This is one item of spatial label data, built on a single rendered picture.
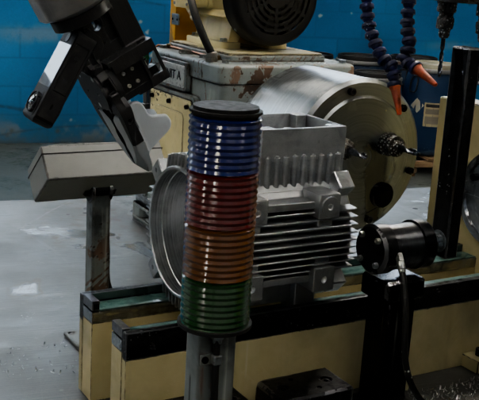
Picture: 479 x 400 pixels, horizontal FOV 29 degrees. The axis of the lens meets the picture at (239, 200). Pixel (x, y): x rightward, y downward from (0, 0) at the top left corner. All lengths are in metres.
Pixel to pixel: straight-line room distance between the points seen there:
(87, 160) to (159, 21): 5.63
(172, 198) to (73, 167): 0.14
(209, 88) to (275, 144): 0.56
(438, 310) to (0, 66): 5.59
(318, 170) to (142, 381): 0.32
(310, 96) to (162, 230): 0.39
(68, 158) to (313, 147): 0.33
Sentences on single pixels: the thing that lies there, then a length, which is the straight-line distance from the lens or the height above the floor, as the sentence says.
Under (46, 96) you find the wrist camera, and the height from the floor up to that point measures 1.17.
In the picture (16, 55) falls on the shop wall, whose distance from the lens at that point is 6.68.
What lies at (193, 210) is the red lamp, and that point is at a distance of 0.76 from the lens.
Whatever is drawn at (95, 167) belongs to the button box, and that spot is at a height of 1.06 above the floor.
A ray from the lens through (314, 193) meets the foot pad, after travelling 1.10.
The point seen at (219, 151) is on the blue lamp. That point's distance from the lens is 0.74.
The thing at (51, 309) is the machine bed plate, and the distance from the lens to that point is 1.47.
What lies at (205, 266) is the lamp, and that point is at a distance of 0.76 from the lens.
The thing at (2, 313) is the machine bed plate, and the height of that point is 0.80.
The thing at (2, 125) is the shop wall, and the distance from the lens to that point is 6.74.
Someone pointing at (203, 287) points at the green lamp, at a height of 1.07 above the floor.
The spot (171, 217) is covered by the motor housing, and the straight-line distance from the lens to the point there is 1.19.
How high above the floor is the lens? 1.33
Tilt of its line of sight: 14 degrees down
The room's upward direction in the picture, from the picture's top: 3 degrees clockwise
